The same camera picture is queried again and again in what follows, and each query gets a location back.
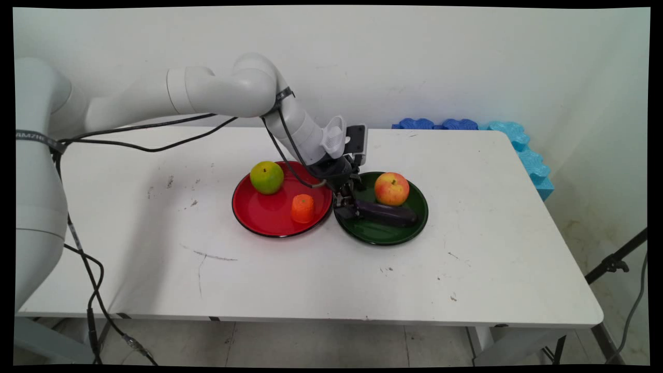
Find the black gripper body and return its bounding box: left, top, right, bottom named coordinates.
left=310, top=153, right=363, bottom=193

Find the dark green round plate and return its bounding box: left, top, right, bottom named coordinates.
left=334, top=171, right=429, bottom=246

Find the light blue foam piece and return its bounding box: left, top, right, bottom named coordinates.
left=479, top=121, right=555, bottom=202

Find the black tripod stand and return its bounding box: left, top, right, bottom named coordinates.
left=584, top=228, right=648, bottom=285

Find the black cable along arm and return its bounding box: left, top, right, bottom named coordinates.
left=57, top=113, right=238, bottom=153

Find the red round plate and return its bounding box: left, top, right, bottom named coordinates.
left=232, top=161, right=334, bottom=238

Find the purple toy eggplant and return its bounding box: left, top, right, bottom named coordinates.
left=355, top=200, right=419, bottom=227

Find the green toy apple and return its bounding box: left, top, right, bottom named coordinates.
left=250, top=161, right=285, bottom=195

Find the black strap on base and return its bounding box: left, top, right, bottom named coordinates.
left=16, top=130, right=67, bottom=154

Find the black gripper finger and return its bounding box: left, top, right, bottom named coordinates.
left=334, top=190, right=359, bottom=219
left=350, top=167, right=364, bottom=204

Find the orange toy carrot piece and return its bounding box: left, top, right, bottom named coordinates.
left=291, top=194, right=315, bottom=224

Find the red yellow toy apple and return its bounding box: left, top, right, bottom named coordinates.
left=374, top=172, right=410, bottom=207

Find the black cable to floor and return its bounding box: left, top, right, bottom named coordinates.
left=52, top=150, right=158, bottom=366

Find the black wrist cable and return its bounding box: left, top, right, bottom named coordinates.
left=261, top=101, right=328, bottom=190

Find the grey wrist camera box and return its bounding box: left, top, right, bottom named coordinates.
left=345, top=124, right=368, bottom=156

